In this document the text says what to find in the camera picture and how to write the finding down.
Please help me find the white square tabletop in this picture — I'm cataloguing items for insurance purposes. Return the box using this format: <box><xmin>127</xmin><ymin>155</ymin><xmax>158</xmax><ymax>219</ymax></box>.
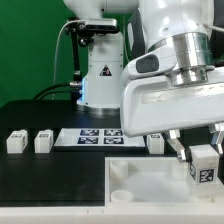
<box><xmin>105</xmin><ymin>157</ymin><xmax>224</xmax><ymax>206</ymax></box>

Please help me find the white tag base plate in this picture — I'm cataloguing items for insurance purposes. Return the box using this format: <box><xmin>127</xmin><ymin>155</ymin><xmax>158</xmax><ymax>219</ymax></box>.
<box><xmin>55</xmin><ymin>128</ymin><xmax>145</xmax><ymax>147</ymax></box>

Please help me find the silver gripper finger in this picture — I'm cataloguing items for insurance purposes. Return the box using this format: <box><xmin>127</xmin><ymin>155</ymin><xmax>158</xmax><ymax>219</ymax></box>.
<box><xmin>209</xmin><ymin>122</ymin><xmax>224</xmax><ymax>155</ymax></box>
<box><xmin>166</xmin><ymin>129</ymin><xmax>186</xmax><ymax>162</ymax></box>

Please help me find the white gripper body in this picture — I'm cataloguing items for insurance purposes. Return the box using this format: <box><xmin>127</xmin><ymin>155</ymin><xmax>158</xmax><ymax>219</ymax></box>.
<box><xmin>120</xmin><ymin>68</ymin><xmax>224</xmax><ymax>137</ymax></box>

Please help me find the camera on black stand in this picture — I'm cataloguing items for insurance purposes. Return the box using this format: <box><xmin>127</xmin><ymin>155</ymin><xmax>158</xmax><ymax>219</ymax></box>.
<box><xmin>65</xmin><ymin>17</ymin><xmax>120</xmax><ymax>89</ymax></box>

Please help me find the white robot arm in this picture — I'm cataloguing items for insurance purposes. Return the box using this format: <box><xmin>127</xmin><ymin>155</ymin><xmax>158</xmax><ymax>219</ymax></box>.
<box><xmin>63</xmin><ymin>0</ymin><xmax>224</xmax><ymax>160</ymax></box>

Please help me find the white L-shaped obstacle wall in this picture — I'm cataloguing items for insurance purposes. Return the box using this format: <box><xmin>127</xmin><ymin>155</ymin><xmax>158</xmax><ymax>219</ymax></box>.
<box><xmin>0</xmin><ymin>197</ymin><xmax>224</xmax><ymax>224</ymax></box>

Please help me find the black cable bundle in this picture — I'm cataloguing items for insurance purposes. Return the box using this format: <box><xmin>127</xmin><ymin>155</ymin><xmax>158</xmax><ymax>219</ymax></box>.
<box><xmin>32</xmin><ymin>82</ymin><xmax>83</xmax><ymax>101</ymax></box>

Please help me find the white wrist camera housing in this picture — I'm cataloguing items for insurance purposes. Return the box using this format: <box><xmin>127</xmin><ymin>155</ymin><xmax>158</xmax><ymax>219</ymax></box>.
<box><xmin>121</xmin><ymin>47</ymin><xmax>177</xmax><ymax>86</ymax></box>

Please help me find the grey thin cable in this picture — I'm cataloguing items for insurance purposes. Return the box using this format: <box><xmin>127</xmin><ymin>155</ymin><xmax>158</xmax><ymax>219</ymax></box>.
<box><xmin>51</xmin><ymin>19</ymin><xmax>83</xmax><ymax>101</ymax></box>

